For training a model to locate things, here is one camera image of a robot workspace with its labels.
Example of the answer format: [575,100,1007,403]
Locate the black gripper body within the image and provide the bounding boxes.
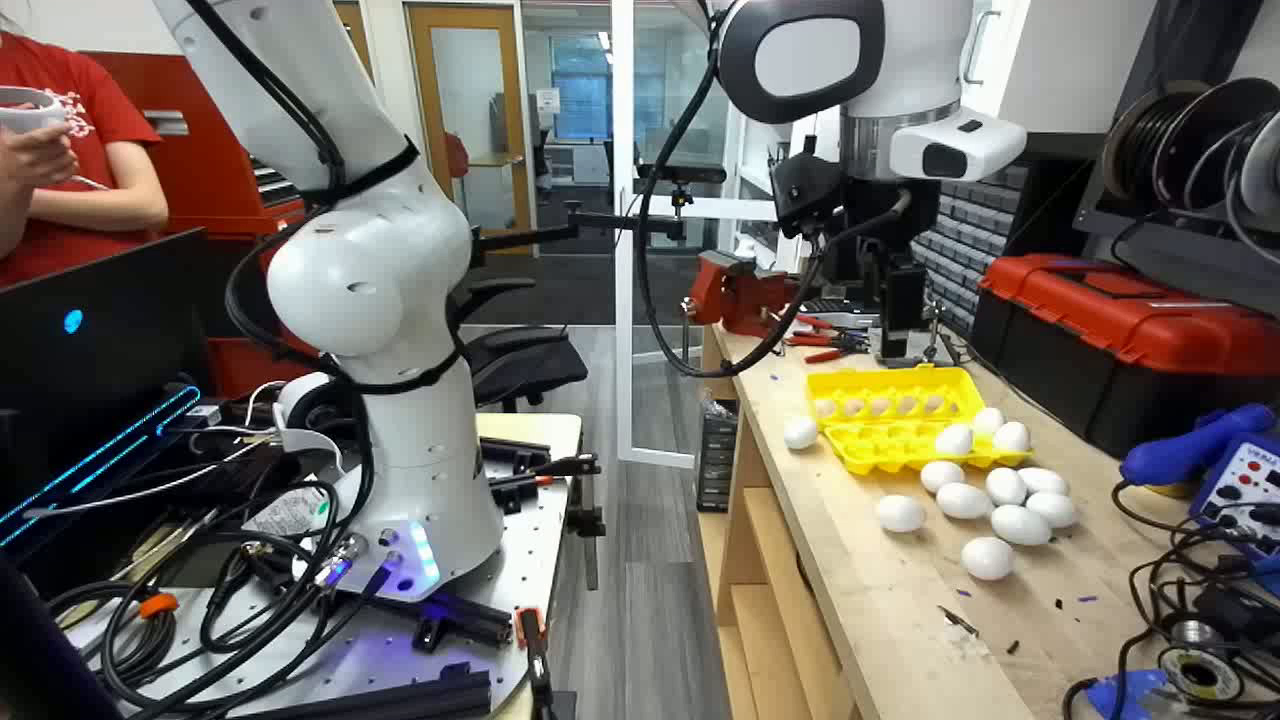
[839,174,944,286]

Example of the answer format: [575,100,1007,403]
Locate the white handheld device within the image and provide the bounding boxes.
[0,81,82,136]

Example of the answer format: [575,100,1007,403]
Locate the bare person forearm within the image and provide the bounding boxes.
[26,174,174,240]

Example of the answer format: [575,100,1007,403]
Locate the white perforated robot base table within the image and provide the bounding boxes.
[75,408,594,720]

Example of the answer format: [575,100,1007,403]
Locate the yellow plastic egg carton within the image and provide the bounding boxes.
[802,363,1033,478]

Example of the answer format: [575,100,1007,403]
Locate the blue electronic box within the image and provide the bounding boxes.
[1116,398,1280,487]

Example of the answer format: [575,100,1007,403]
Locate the black box blue trim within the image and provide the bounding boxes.
[0,381,209,552]

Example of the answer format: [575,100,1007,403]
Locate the person hand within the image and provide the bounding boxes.
[0,122,83,193]

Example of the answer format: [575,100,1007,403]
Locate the black parts drawer cabinet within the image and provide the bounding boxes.
[918,165,1033,339]

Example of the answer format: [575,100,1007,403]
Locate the red bench vise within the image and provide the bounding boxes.
[680,248,804,339]

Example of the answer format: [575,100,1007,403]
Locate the red and black toolbox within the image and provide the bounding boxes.
[970,251,1280,461]

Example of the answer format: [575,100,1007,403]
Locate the black power strip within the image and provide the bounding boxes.
[693,398,745,519]

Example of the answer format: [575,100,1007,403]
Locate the black metal shelf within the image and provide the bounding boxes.
[1071,194,1280,321]

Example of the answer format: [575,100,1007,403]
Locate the black filament spool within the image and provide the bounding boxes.
[1151,70,1280,225]
[1106,81,1198,217]

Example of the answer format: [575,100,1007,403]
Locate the black horizontal stand bar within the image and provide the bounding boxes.
[466,194,791,258]

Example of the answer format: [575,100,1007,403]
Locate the black table clamp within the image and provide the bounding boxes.
[557,453,612,544]

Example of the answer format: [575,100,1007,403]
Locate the black office chair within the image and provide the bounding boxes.
[445,270,594,414]

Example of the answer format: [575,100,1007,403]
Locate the blue soldering station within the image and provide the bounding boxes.
[1188,435,1280,552]

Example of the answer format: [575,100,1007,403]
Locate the small blue plastic tool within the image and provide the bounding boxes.
[1081,663,1180,720]

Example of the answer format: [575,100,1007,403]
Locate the wooden framed glass door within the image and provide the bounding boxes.
[401,0,541,240]

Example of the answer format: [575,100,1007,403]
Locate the black orange bar clamp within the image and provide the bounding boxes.
[513,602,559,720]

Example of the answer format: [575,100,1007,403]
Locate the black monitor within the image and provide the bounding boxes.
[0,225,217,444]

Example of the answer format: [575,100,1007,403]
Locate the person in red shirt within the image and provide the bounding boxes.
[0,28,174,293]

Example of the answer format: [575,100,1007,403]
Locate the red handled pliers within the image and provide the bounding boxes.
[779,317,880,367]

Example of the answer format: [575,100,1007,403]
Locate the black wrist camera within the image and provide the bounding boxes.
[770,132,848,248]

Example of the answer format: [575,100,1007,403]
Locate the white vertical post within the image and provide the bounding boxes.
[609,0,645,465]

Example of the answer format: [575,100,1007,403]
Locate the black bench cable bundle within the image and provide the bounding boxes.
[1062,476,1280,720]

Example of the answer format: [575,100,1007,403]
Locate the black base cable bundle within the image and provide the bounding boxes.
[45,395,411,720]

